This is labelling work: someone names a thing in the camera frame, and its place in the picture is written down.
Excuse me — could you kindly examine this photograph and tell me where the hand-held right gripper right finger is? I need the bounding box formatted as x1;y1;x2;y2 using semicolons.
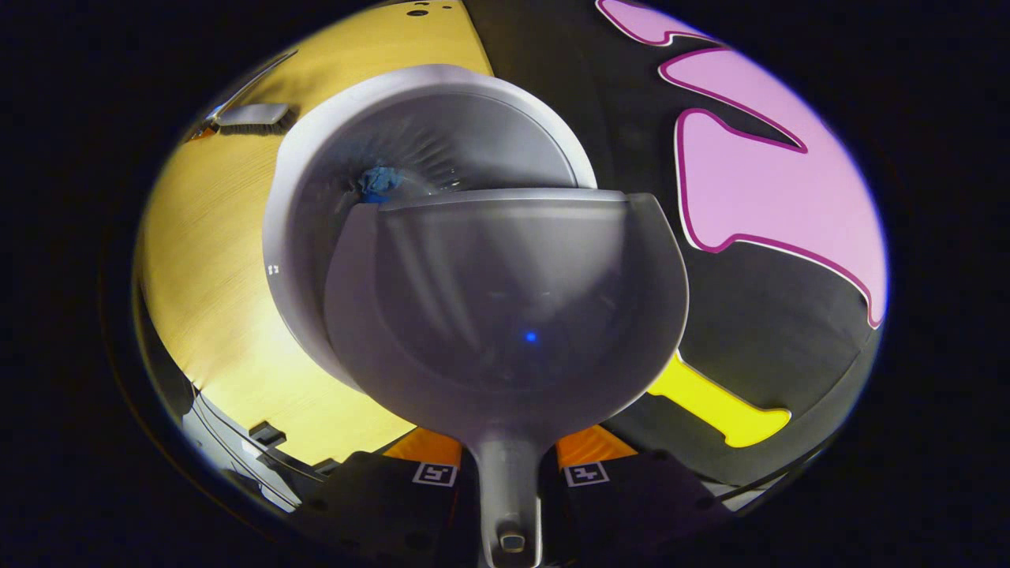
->
541;424;735;568

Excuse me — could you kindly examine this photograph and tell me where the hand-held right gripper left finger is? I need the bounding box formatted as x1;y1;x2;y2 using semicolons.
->
304;428;480;568

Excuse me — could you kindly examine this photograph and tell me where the grey plastic dustpan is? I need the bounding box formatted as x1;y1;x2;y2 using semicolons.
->
324;188;690;568

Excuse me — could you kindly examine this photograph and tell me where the dark blue paper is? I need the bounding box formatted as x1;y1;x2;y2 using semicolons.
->
357;164;405;204

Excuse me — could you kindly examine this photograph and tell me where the grey ribbed garbage bin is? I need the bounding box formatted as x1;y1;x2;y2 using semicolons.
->
262;63;598;393

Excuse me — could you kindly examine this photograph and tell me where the small grey broom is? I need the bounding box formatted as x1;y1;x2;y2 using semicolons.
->
189;49;299;141

